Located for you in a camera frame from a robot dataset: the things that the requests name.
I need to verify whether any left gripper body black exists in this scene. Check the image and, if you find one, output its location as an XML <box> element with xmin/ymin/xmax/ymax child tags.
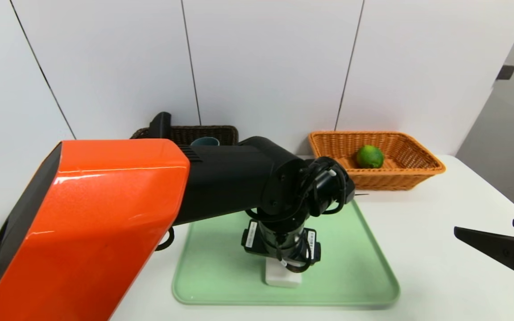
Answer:
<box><xmin>241</xmin><ymin>219</ymin><xmax>321</xmax><ymax>266</ymax></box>

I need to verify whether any white soap bar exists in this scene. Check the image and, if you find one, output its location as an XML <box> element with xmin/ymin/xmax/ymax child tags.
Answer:
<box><xmin>265</xmin><ymin>259</ymin><xmax>303</xmax><ymax>288</ymax></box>

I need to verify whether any green lime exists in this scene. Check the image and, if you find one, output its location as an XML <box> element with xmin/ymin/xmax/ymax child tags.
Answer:
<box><xmin>356</xmin><ymin>145</ymin><xmax>385</xmax><ymax>169</ymax></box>

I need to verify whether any blue-grey plastic cup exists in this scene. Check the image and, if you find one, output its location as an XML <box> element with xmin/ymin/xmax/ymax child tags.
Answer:
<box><xmin>190</xmin><ymin>136</ymin><xmax>220</xmax><ymax>148</ymax></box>

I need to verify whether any dark brown wicker basket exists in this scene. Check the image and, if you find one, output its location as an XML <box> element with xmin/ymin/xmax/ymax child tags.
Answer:
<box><xmin>130</xmin><ymin>125</ymin><xmax>240</xmax><ymax>148</ymax></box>

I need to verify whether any orange wicker basket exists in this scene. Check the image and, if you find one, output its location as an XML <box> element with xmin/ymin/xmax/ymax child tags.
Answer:
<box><xmin>308</xmin><ymin>131</ymin><xmax>446</xmax><ymax>191</ymax></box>

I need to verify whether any light green plastic tray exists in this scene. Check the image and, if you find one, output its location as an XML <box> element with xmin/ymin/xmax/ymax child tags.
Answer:
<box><xmin>171</xmin><ymin>198</ymin><xmax>400</xmax><ymax>307</ymax></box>

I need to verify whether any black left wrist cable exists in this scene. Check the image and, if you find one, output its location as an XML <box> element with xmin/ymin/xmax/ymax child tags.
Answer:
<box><xmin>302</xmin><ymin>158</ymin><xmax>351</xmax><ymax>217</ymax></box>

